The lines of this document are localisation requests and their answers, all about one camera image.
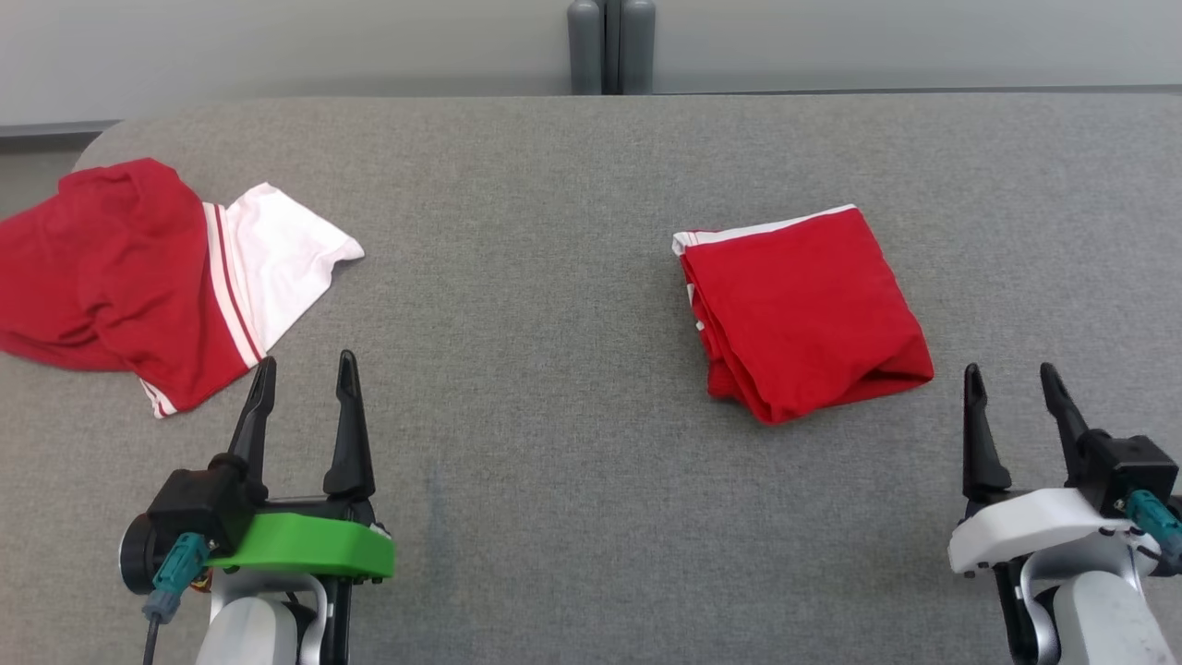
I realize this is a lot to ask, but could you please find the plain red garment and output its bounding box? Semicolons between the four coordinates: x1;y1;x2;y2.
671;204;936;427

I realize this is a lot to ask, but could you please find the red white number jersey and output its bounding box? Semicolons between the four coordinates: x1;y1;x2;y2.
0;157;367;420

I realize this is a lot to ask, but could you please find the grey fabric sofa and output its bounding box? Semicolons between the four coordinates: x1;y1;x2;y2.
0;92;1182;665

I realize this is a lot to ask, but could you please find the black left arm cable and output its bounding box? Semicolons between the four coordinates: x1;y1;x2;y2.
140;532;213;665

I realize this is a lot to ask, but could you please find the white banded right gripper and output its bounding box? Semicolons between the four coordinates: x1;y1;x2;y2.
947;362;1157;580

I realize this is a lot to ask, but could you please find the grey upright frame post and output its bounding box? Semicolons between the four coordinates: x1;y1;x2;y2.
565;0;657;97

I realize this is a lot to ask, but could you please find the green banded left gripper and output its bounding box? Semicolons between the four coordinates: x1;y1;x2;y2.
118;349;397;597

